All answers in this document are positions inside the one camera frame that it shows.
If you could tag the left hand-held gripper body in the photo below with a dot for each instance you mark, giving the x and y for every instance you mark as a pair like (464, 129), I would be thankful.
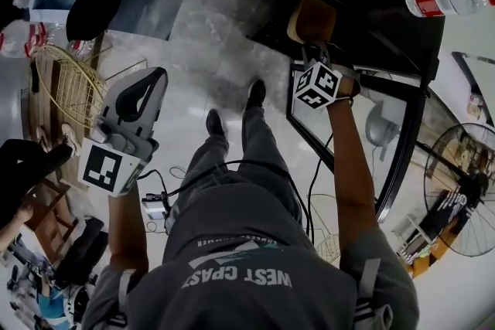
(102, 168)

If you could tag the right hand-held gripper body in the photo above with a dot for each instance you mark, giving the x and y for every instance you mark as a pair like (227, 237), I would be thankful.
(317, 87)

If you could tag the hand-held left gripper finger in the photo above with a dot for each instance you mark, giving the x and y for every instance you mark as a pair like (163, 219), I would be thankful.
(112, 96)
(156, 112)

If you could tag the beige plastic container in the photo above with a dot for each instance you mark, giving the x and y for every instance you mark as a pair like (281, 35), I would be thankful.
(313, 17)

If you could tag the black cabinet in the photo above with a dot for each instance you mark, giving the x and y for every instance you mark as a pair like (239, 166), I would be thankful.
(386, 38)

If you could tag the person's left forearm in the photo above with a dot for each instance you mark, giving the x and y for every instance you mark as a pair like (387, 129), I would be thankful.
(125, 228)

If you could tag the person's right forearm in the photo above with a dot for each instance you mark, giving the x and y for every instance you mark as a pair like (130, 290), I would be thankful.
(352, 174)

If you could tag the person's right hand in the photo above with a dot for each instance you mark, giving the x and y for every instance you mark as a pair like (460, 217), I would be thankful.
(350, 87)

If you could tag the person's left black shoe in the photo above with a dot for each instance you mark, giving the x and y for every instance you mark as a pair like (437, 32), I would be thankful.
(215, 123)

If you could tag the person's black shoe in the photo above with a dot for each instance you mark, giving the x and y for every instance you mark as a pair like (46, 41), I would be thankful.
(256, 93)
(215, 123)

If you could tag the person's right black shoe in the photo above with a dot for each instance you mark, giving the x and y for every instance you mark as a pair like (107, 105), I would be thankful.
(256, 93)

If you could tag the wooden stool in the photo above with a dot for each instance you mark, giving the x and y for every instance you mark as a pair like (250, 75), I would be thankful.
(50, 212)

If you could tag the person's left leg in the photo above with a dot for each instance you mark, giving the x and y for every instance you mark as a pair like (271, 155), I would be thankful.
(209, 162)

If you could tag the person's leg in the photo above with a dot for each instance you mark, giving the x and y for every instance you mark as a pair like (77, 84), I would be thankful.
(263, 143)
(27, 166)
(209, 162)

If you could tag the person's right leg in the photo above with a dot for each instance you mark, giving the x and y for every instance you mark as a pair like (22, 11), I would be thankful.
(263, 143)

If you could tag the black bag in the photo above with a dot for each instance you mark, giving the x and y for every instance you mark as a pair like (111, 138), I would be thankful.
(83, 251)

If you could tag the black cloth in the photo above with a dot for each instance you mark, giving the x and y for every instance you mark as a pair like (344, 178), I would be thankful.
(96, 4)

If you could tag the black standing fan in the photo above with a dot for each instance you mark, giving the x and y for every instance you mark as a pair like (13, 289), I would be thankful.
(464, 189)

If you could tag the person's grey shirt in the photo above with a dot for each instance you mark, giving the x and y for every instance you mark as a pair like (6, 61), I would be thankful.
(251, 274)

